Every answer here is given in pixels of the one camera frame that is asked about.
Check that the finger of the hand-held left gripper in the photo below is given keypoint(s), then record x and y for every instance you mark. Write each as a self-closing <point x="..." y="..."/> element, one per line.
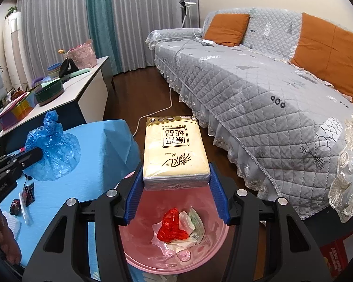
<point x="29" y="155"/>

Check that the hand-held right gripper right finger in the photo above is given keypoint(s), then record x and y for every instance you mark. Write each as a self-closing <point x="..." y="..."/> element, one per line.
<point x="220" y="194"/>

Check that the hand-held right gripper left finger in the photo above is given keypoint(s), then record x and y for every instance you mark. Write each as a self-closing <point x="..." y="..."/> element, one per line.
<point x="132" y="199"/>

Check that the blue plastic bag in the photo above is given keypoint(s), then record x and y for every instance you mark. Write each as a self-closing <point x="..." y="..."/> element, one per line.
<point x="53" y="152"/>

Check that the small dark red candy wrapper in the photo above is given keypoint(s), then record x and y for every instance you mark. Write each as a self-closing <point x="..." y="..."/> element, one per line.
<point x="14" y="207"/>

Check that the dark red snack wrapper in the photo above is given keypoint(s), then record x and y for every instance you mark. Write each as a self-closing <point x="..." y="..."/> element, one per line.
<point x="28" y="195"/>

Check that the green snack packet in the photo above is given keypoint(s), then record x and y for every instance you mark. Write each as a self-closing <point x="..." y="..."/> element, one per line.
<point x="197" y="223"/>

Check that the pink plastic basin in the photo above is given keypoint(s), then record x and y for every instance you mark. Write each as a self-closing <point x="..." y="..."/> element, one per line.
<point x="141" y="241"/>

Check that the white foam fruit net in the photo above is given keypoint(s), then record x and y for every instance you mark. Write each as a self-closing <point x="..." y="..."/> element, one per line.
<point x="13" y="229"/>

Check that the red plastic bag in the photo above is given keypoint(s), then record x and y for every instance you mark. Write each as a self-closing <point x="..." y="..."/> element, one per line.
<point x="172" y="226"/>

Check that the yellow tissue pack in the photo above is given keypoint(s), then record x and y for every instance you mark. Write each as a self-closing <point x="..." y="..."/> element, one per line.
<point x="176" y="152"/>

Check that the white leaf-print paper bag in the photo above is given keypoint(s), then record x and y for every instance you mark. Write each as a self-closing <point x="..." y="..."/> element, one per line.
<point x="179" y="245"/>

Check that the person's left hand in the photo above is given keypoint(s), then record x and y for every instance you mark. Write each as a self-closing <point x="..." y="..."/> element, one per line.
<point x="3" y="241"/>

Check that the colourful rectangular box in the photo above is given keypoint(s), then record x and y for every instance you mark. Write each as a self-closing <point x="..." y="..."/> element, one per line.
<point x="17" y="111"/>

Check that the dark green round tin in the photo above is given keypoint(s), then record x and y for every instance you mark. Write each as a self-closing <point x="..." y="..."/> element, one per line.
<point x="50" y="92"/>

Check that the white-topped coffee table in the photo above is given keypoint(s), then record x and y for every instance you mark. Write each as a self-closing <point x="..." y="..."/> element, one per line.
<point x="88" y="94"/>

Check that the stack of plastic bowls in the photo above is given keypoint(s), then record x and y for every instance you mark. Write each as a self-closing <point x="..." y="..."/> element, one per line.
<point x="54" y="70"/>

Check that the grey quilted sofa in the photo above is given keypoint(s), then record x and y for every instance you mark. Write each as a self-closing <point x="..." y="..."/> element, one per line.
<point x="253" y="108"/>

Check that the black hat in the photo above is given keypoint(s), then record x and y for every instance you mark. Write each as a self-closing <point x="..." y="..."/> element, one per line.
<point x="67" y="67"/>

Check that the light green flat lid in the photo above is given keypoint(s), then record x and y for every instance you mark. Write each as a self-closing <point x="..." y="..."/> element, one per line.
<point x="79" y="72"/>

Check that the white standing air conditioner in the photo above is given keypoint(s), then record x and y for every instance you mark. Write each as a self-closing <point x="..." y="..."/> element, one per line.
<point x="16" y="50"/>

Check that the pink woven basket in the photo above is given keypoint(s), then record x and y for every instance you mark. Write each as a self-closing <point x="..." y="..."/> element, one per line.
<point x="82" y="54"/>

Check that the cream lace cloth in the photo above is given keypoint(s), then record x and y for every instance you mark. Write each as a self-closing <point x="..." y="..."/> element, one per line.
<point x="350" y="167"/>

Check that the red cardboard box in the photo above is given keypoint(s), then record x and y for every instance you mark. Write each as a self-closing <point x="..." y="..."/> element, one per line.
<point x="338" y="255"/>

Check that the grey curtain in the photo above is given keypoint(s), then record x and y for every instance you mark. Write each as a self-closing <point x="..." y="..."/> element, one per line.
<point x="153" y="20"/>
<point x="53" y="20"/>

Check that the green potted plant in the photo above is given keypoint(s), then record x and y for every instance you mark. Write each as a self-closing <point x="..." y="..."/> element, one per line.
<point x="11" y="11"/>

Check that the white power strip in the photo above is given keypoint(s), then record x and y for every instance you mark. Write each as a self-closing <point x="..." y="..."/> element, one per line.
<point x="208" y="42"/>

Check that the teal curtain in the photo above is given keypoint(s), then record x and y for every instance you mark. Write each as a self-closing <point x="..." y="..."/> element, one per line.
<point x="101" y="20"/>

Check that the orange sofa cushion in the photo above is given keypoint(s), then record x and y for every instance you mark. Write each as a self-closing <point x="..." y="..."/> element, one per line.
<point x="329" y="53"/>
<point x="226" y="29"/>

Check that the white floor stand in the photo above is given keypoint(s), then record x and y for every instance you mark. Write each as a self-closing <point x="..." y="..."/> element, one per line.
<point x="184" y="8"/>

